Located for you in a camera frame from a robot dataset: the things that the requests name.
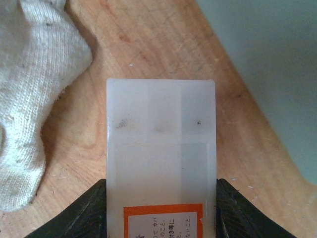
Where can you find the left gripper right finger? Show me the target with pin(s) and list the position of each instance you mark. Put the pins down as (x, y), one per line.
(237, 217)

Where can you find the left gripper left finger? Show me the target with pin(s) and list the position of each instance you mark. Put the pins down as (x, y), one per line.
(84, 218)

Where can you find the small clear plastic box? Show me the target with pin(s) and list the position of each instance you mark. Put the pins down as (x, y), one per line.
(161, 158)

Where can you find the white work glove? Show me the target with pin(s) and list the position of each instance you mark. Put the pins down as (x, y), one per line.
(41, 53)

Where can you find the grey plastic storage box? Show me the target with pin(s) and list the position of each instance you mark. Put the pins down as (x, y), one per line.
(273, 45)

